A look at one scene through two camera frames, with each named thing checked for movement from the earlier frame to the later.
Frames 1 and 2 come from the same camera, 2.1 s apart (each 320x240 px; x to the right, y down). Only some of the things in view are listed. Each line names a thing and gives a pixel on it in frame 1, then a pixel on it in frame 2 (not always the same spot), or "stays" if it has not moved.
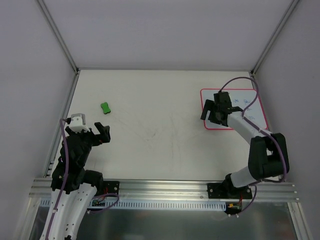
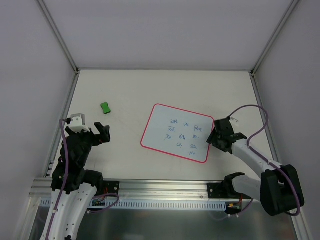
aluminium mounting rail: [138, 189] stays
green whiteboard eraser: [105, 107] stays
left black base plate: [111, 187] stays
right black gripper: [215, 113] → [225, 136]
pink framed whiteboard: [242, 98] → [179, 132]
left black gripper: [88, 135] stays
